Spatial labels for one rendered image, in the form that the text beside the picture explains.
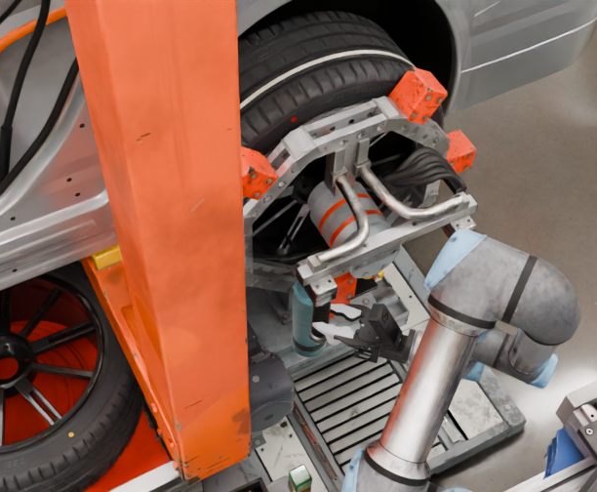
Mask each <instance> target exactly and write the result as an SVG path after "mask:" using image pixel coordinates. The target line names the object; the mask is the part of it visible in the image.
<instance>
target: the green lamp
mask: <svg viewBox="0 0 597 492"><path fill-rule="evenodd" d="M288 479H289V480H290V482H291V484H292V486H293V488H294V489H295V491H296V492H299V491H301V490H303V489H305V488H307V487H309V486H311V484H312V476H311V474H310V473H309V471H308V469H307V467H306V465H305V464H302V465H300V466H298V467H296V468H294V469H292V470H290V471H289V475H288Z"/></svg>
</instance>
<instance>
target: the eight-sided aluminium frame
mask: <svg viewBox="0 0 597 492"><path fill-rule="evenodd" d="M407 119H408V117H407V116H406V115H405V113H404V112H403V111H402V110H401V108H400V107H399V106H398V105H397V103H396V102H395V101H394V100H393V99H392V98H388V97H386V96H383V97H381V98H378V99H372V100H371V101H370V102H366V103H363V104H360V105H358V106H355V107H352V108H350V109H348V110H345V111H343V112H340V113H337V114H335V115H332V116H329V117H327V118H324V119H321V120H319V121H316V122H313V123H311V124H308V125H305V126H303V125H301V126H300V127H298V128H297V129H295V130H293V131H291V132H290V133H289V134H288V135H287V136H286V137H285V138H283V139H282V140H281V142H280V143H279V144H278V145H277V146H276V148H275V149H274V150H273V151H272V152H271V153H270V154H269V155H268V156H267V158H266V159H267V161H268V162H269V164H270V165H271V167H272V168H273V170H274V171H275V173H276V174H277V176H278V179H277V181H276V182H275V183H274V184H273V185H272V186H271V187H270V188H269V189H268V190H267V191H266V193H265V194H264V195H263V196H262V197H261V198H260V199H259V200H255V199H252V198H249V197H245V196H243V219H244V248H245V278H246V287H247V286H250V287H256V288H261V289H267V290H272V291H278V292H284V293H289V294H290V295H293V294H294V284H295V282H296V280H297V278H296V268H297V264H295V265H291V266H289V265H284V264H280V263H275V262H271V261H267V260H262V259H257V258H253V227H252V225H253V223H254V221H255V220H256V219H257V218H258V217H259V216H260V215H261V214H262V213H263V212H264V211H265V210H266V208H267V207H268V206H269V205H270V204H271V203H272V202H273V201H274V200H275V199H276V198H277V197H278V195H279V194H280V193H281V192H282V191H283V190H284V189H285V188H286V187H287V186H288V185H289V184H290V183H291V181H292V180H293V179H294V178H295V177H296V176H297V175H298V174H299V173H300V172H301V171H302V169H303V168H304V167H305V166H306V165H307V164H308V163H310V162H311V161H313V160H314V159H316V158H319V157H322V156H324V155H327V154H329V153H332V152H334V151H335V150H337V149H340V148H342V147H347V146H350V145H352V144H357V143H359V141H362V140H364V139H366V138H371V137H374V136H376V135H379V134H381V133H384V132H386V131H394V132H396V133H398V134H400V135H402V136H404V137H407V138H409V139H411V140H413V141H415V142H417V143H418V149H419V148H421V147H425V146H427V147H431V148H434V149H435V150H437V151H438V152H439V153H440V154H441V155H442V156H443V157H444V158H446V157H447V153H448V150H449V149H450V147H449V145H450V141H451V140H450V139H449V137H448V136H447V135H446V134H445V132H444V131H443V130H442V129H441V128H440V126H439V125H438V124H437V123H436V122H434V121H433V120H432V119H431V118H429V119H428V120H427V121H426V122H425V124H418V123H415V122H411V121H407ZM350 125H351V126H350ZM347 126H348V127H347ZM344 127H346V128H344ZM342 128H343V129H342ZM440 182H441V180H438V181H436V182H434V183H433V184H427V185H421V186H409V187H408V188H407V189H406V190H405V191H404V192H403V194H402V195H400V196H399V197H398V198H397V199H398V200H399V201H401V202H402V203H404V204H405V205H407V206H410V205H411V204H412V203H413V204H412V205H411V206H410V207H412V208H424V207H428V206H431V205H432V204H433V203H434V202H435V201H436V197H437V196H438V194H439V193H438V189H439V185H440ZM383 215H384V216H385V217H386V219H387V220H388V222H389V223H390V224H392V223H393V222H394V221H395V220H396V219H397V218H398V217H399V215H397V214H396V213H394V212H393V211H392V210H390V209H389V208H387V209H386V210H385V211H384V212H383ZM406 221H409V220H408V219H405V218H403V217H401V216H400V217H399V218H398V219H397V220H396V221H395V222H394V223H393V224H392V225H391V227H394V226H398V225H399V224H402V223H404V222H406Z"/></svg>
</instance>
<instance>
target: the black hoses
mask: <svg viewBox="0 0 597 492"><path fill-rule="evenodd" d="M431 168H432V169H431ZM429 169H430V170H429ZM427 170H428V171H427ZM424 172H425V173H424ZM420 174H421V175H420ZM378 179H379V180H380V181H381V182H382V184H383V185H384V186H385V187H386V188H387V189H388V190H389V191H390V192H391V193H392V194H393V195H394V196H395V197H398V196H400V195H402V194H403V190H404V189H403V187H408V186H421V185H430V184H433V183H434V182H436V181H438V180H441V179H442V180H443V181H444V182H445V183H446V185H447V186H448V187H449V188H450V190H451V191H452V192H453V194H454V195H456V194H458V193H461V192H466V189H467V185H466V184H465V182H464V181H463V180H462V179H461V177H460V176H459V175H458V173H457V172H456V171H455V170H454V168H453V167H452V166H451V165H450V163H449V162H448V161H447V160H446V158H444V157H443V156H442V155H441V154H440V153H439V152H438V151H437V150H435V149H434V148H431V147H427V146H425V147H421V148H419V149H417V150H416V151H414V152H413V153H412V154H411V155H410V156H409V157H408V158H407V159H406V160H405V161H404V162H403V163H402V164H401V165H400V166H399V167H398V168H397V169H396V170H395V171H394V172H393V173H392V174H391V172H390V171H388V172H386V173H384V174H381V175H379V177H378Z"/></svg>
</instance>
